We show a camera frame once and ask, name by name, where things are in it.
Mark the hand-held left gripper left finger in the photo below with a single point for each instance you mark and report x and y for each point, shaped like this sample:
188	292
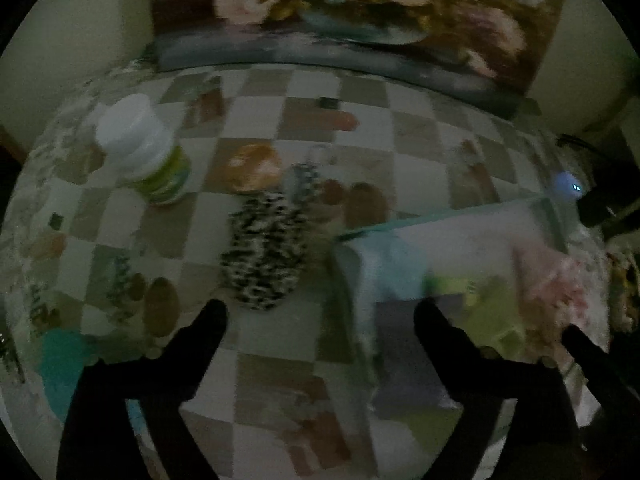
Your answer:
205	330

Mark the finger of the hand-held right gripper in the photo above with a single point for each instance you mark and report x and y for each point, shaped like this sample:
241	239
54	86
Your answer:
590	357

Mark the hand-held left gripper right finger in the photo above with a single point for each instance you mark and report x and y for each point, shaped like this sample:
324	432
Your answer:
435	330

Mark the light green cloth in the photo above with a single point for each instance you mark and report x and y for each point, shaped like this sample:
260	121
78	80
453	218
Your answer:
495	322

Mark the pink white striped fluffy sock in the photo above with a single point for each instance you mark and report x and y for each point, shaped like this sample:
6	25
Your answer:
560	280

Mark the white storage box teal rim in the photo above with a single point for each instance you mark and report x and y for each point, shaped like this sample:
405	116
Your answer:
390	410

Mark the black white leopard print cloth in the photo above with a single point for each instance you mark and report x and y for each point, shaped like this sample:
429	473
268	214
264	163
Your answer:
265	255

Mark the checkered printed tablecloth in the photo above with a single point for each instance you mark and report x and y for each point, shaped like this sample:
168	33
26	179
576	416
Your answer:
280	375

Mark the teal fluffy cloth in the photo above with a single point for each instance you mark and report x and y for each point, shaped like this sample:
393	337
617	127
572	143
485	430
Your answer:
62	365

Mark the orange tape roll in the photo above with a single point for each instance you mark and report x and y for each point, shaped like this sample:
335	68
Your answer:
255	167

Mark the white bottle with green label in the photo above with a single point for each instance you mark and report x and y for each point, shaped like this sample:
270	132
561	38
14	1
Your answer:
145	155

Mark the floral painting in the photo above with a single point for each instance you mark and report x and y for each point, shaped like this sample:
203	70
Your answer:
360	5

